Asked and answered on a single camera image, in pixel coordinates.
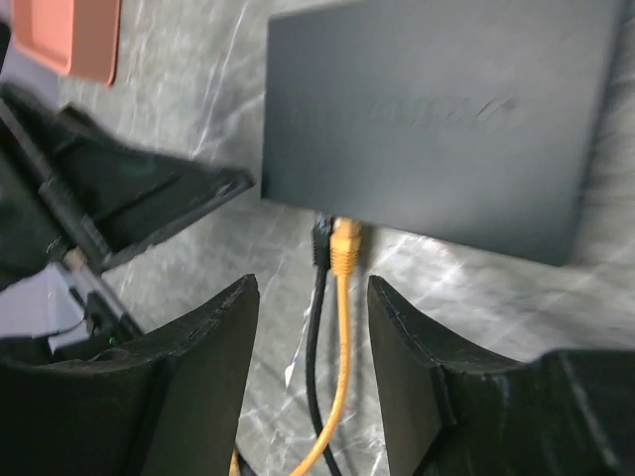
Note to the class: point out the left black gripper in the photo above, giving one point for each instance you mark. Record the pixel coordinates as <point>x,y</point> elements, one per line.
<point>67,184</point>

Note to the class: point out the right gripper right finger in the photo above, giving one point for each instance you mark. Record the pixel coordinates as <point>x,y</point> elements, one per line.
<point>451,407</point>

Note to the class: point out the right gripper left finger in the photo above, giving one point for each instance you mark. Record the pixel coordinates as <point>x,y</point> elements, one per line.
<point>165,403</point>

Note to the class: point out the black network switch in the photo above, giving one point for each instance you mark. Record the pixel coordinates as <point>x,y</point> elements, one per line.
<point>471,122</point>

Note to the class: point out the pink rectangular tray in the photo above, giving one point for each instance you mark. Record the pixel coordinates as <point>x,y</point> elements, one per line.
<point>71,38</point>

